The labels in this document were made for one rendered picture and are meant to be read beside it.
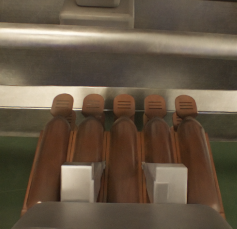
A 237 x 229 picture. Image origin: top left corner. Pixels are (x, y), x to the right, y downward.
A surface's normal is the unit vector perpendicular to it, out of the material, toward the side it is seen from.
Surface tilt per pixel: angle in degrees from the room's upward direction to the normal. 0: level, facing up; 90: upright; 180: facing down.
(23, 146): 2
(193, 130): 2
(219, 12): 90
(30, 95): 55
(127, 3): 0
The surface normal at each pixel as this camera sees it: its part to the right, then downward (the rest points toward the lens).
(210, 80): -0.04, 0.72
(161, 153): 0.00, -0.70
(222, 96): -0.03, 0.19
